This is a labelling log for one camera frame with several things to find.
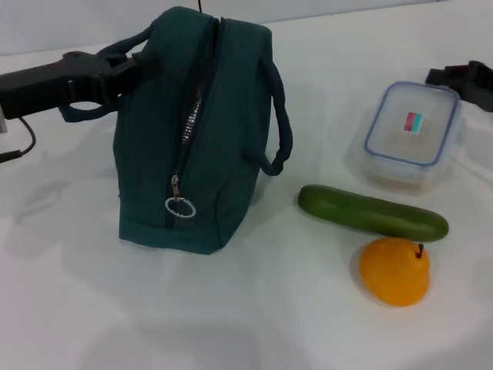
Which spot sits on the orange pear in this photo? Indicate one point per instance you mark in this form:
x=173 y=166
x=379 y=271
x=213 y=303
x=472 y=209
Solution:
x=393 y=273

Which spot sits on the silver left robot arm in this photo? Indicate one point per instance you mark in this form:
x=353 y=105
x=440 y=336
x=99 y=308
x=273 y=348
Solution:
x=2 y=121

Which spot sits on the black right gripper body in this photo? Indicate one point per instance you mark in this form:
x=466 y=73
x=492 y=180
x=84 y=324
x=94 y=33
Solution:
x=481 y=83

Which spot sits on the dark teal fabric bag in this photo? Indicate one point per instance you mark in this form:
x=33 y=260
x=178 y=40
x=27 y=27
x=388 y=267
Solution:
x=161 y=154

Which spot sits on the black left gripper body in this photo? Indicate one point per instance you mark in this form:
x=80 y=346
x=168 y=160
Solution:
x=46 y=90

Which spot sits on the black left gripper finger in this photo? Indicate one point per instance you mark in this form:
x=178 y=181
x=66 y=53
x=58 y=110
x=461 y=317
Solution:
x=138 y=69
x=119 y=92

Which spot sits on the green cucumber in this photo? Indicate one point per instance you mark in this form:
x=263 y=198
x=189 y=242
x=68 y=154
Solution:
x=369 y=214

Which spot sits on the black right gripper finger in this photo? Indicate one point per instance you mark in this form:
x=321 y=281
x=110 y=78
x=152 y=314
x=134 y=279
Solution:
x=447 y=75

